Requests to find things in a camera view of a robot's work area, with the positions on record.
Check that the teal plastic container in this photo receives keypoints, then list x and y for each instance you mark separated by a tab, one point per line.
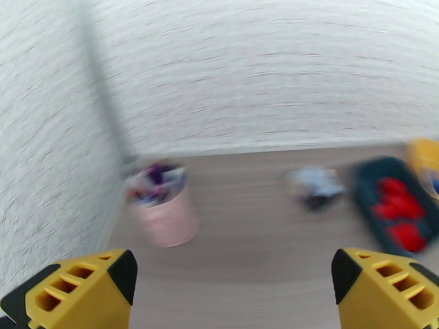
363	194

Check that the pink pen cup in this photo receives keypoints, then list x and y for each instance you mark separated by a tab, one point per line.
168	221

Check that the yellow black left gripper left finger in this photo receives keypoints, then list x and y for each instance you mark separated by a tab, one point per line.
79	297

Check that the red marker pen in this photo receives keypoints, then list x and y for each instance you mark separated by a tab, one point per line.
132	195

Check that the small blue lego brick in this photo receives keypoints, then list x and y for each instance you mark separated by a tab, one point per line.
435	186

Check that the yellow plastic container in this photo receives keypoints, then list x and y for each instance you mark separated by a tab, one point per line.
422	156

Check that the grey white small device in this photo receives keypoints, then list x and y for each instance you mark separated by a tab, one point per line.
315	185

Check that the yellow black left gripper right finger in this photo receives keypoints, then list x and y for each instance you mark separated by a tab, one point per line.
380	297

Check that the purple marker pen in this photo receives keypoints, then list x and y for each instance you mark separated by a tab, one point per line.
156	172

